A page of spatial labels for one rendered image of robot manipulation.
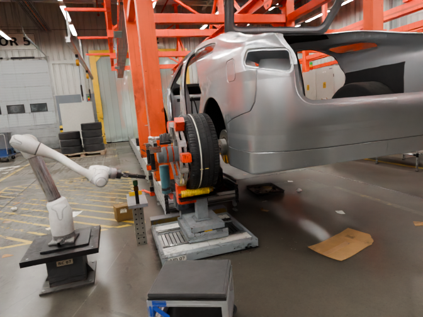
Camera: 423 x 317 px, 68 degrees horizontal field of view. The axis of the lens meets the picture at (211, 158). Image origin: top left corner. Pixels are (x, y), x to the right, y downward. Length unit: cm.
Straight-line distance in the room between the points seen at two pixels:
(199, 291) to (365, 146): 143
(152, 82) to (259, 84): 147
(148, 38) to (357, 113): 204
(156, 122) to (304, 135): 165
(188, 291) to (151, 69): 220
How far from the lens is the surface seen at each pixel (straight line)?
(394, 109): 237
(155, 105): 319
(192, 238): 275
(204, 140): 247
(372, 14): 450
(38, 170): 274
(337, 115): 209
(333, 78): 726
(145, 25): 330
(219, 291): 163
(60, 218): 258
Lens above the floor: 121
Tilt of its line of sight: 9 degrees down
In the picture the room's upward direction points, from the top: 5 degrees counter-clockwise
